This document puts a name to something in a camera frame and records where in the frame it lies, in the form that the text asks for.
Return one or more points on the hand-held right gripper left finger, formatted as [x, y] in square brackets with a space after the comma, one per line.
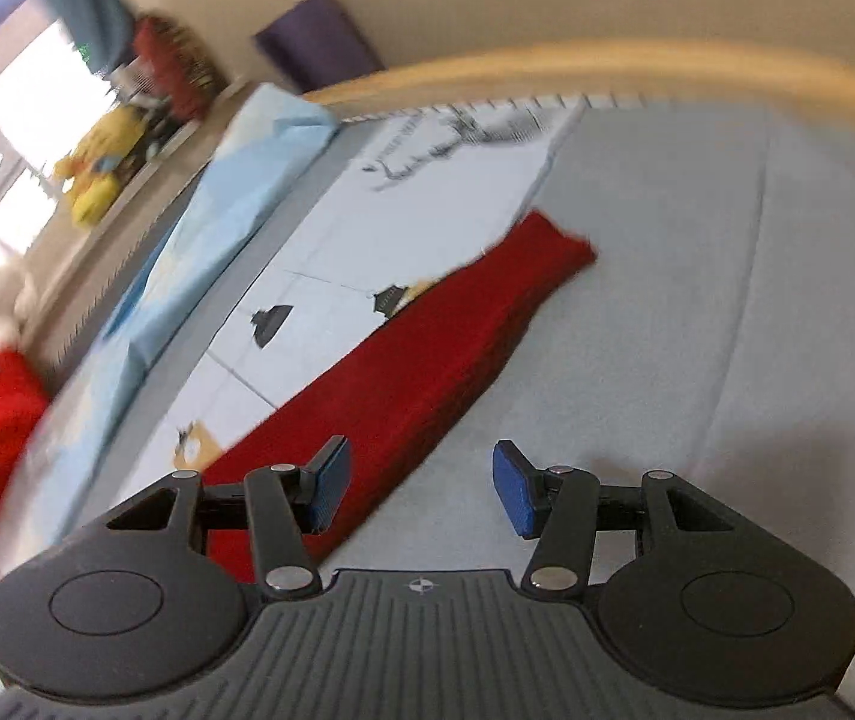
[328, 484]

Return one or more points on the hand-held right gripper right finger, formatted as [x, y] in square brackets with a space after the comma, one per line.
[515, 487]

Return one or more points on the red knitted garment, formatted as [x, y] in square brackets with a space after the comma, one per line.
[412, 375]

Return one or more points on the light blue folded blanket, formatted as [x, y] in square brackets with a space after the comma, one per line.
[232, 195]

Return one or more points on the white printed blanket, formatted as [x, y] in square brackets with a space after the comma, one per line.
[427, 195]

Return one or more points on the white plush toy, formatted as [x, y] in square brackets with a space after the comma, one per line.
[3, 296]

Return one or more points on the yellow plush toy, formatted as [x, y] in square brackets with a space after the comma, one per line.
[101, 165]

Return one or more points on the purple cushion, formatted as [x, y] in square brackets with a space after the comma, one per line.
[318, 45]

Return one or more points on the teal curtain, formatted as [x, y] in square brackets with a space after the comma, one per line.
[86, 0]

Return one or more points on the wooden bed frame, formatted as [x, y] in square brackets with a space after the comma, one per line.
[622, 60]

